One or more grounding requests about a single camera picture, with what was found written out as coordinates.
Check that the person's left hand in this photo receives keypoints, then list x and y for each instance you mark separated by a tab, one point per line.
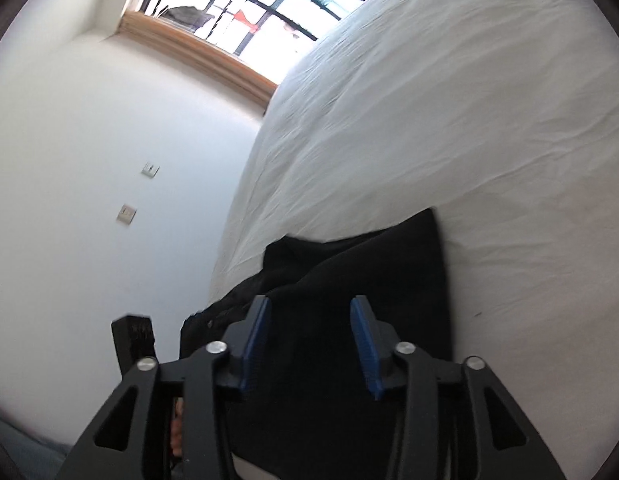
177	430

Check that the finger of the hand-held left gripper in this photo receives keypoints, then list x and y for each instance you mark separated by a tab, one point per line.
133	340

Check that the red hanging garment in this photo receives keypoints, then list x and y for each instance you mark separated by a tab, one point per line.
242	17

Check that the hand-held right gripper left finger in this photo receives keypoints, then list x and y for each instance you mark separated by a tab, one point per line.
253	347

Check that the tan curtain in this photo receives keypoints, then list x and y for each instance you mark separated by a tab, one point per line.
204	55

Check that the grey hanging garment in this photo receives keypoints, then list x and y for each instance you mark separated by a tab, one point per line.
187	15

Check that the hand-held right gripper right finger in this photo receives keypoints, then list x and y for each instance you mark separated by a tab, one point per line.
365	350

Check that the black pants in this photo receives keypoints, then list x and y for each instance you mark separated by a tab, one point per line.
339	280

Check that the white wall socket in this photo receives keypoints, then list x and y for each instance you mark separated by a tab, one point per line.
126	214

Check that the person's blue grey clothing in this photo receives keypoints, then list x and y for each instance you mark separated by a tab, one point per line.
19	445

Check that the bed with white sheet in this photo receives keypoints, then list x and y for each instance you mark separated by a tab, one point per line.
439	110

